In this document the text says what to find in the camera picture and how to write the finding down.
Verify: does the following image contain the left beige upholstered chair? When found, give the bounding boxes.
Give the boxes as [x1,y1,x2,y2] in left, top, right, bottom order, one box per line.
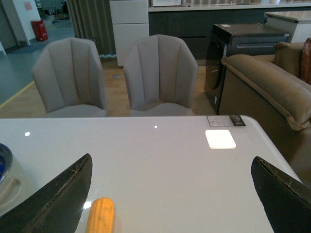
[32,37,108,118]

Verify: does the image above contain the dark kitchen counter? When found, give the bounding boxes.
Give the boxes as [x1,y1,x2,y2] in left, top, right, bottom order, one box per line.
[148,0,311,60]

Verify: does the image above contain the yellow corn cob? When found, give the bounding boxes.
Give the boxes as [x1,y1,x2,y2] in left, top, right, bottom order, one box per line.
[86,197,115,233]

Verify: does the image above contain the grey curtain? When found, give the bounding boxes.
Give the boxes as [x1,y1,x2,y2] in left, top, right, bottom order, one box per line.
[67,0,116,56]

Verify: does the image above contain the black washing machine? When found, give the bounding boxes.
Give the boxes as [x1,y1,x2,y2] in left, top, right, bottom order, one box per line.
[204,23,290,112]

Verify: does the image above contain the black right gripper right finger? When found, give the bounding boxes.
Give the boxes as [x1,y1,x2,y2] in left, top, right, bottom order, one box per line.
[251,156,311,233]

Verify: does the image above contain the tan sofa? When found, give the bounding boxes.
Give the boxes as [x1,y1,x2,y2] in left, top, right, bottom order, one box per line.
[218,42,311,186]

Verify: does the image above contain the white electric cooking pot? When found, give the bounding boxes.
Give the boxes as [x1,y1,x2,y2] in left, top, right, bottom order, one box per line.
[0,144,32,215]

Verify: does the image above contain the white cabinet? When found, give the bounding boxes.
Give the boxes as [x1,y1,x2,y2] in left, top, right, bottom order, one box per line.
[109,0,149,67]

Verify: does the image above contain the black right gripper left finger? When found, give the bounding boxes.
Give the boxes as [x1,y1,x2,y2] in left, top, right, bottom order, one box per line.
[0,154,92,233]

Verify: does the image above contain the beige upholstered chair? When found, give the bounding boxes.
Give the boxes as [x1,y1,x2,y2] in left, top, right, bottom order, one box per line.
[123,34,198,117]
[32,37,108,118]

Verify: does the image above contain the blue label sticker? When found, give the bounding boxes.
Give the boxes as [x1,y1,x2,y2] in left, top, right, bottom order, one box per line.
[207,115,245,127]

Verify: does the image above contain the right beige upholstered chair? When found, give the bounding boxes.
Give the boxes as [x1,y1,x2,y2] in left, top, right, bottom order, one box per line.
[123,34,198,117]

